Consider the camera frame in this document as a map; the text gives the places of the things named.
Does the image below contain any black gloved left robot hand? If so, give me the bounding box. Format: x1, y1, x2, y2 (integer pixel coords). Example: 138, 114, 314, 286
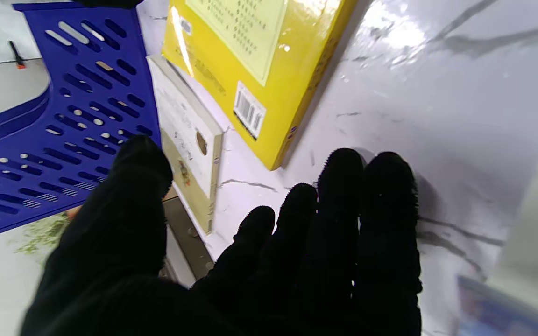
19, 135, 423, 336

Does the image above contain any yellow cover book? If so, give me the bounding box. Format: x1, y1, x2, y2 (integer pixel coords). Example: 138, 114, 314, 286
162, 0, 358, 171

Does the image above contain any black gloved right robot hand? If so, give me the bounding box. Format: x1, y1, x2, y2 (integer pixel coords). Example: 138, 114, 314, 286
71, 0, 146, 9

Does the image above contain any blue perforated plastic file rack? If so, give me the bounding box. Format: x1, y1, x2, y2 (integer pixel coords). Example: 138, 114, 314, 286
0, 2, 162, 244

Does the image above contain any blue cover book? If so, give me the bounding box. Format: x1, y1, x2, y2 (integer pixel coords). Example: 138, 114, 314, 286
456, 152, 538, 336

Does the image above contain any beige Little Prince book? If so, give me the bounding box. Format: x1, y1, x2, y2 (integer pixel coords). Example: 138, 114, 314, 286
147, 54, 224, 235

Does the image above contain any black orange-tipped tool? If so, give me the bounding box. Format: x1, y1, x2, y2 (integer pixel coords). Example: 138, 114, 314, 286
7, 40, 27, 70

